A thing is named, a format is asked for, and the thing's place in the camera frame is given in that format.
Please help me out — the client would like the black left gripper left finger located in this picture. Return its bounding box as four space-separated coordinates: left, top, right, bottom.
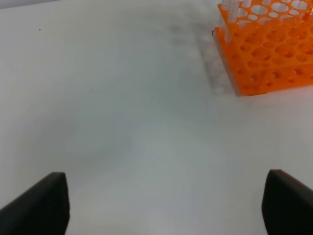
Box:
0 172 70 235

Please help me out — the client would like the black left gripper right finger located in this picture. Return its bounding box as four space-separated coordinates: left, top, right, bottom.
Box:
262 169 313 235

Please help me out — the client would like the orange test tube rack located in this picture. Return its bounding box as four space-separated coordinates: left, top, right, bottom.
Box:
215 0 313 96

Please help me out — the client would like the clear tube in rack corner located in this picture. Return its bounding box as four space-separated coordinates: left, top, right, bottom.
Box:
220 0 240 44

